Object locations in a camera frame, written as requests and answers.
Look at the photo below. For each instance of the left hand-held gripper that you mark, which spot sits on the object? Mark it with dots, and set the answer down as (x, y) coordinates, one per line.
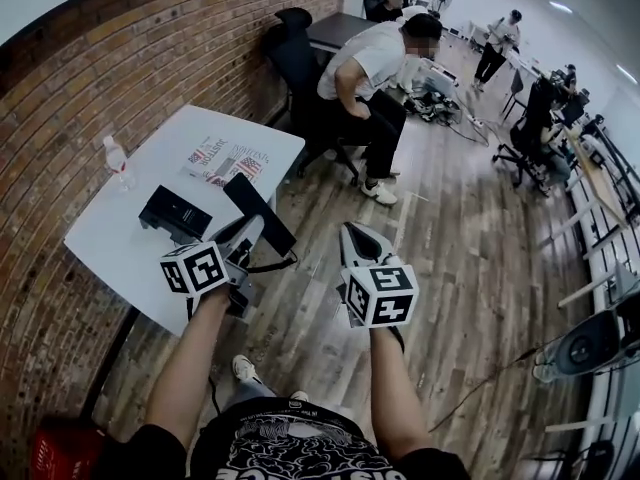
(197, 270)

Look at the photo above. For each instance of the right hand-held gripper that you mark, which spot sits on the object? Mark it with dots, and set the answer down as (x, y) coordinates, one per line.
(382, 295)

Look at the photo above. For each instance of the black telephone handset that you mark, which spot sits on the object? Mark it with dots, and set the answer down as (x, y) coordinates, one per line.
(260, 213)

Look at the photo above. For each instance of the black telephone base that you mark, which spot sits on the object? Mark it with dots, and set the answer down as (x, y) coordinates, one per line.
(175, 213)

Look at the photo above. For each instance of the person's right forearm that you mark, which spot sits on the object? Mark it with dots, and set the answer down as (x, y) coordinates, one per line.
(400, 398)

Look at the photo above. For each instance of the person's left forearm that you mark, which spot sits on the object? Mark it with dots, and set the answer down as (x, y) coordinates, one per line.
(192, 363)

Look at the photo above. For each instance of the flag printed newspaper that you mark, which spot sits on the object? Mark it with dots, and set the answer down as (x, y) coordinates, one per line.
(230, 160)

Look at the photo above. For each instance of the person's white shoe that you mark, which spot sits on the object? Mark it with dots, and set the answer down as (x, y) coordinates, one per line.
(245, 368)
(300, 395)

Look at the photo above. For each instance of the clear plastic water bottle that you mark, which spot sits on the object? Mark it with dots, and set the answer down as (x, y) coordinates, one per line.
(120, 165)

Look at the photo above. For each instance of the person's grey trouser leg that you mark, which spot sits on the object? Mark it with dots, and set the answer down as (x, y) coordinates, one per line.
(252, 393)

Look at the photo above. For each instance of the white power strip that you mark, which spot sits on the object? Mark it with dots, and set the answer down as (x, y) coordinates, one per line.
(476, 122)

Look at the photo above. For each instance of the black mesh office chair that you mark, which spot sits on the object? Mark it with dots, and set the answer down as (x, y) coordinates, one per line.
(295, 68)

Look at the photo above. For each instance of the white box device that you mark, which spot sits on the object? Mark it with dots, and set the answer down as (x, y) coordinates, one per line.
(439, 79)

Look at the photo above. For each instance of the black table leg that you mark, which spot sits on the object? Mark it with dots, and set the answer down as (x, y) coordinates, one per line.
(110, 363)

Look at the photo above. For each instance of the person's black printed t-shirt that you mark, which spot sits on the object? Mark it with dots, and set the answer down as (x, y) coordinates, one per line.
(290, 448)

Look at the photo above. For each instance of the grey chair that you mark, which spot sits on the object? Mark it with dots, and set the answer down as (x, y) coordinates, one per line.
(515, 90)

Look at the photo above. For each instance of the black desk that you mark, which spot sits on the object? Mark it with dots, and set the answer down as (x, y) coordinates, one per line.
(340, 30)

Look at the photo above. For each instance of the black floor fan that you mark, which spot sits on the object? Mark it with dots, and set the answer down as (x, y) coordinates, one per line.
(585, 345)

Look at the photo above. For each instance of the wooden board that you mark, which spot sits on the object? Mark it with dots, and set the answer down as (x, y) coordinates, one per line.
(597, 178)

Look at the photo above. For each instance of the white standing fan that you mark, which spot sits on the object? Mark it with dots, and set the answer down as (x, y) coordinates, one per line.
(442, 0)

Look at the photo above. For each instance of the red plastic basket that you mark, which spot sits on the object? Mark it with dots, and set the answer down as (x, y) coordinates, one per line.
(67, 450)

